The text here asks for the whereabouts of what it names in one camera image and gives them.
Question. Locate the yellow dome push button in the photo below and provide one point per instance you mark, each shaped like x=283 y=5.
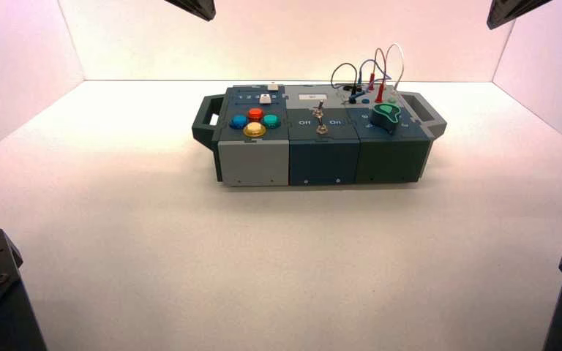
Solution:
x=255 y=130

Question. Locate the green dome push button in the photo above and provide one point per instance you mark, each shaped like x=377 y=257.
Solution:
x=271 y=121

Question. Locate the red dome push button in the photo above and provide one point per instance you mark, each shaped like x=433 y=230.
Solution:
x=256 y=114

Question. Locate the blue dome push button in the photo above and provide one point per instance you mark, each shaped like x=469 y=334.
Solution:
x=238 y=121

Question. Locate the modular control task box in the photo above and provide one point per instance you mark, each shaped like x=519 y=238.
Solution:
x=321 y=155

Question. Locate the white slider knob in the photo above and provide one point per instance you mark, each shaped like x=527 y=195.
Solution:
x=273 y=86
x=265 y=99

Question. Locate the white label plate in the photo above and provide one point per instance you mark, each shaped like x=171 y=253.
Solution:
x=312 y=97

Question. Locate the green rotary knob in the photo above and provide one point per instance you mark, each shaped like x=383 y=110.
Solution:
x=386 y=116

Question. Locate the metal toggle switch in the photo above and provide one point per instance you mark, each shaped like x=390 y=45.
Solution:
x=321 y=129
x=318 y=111

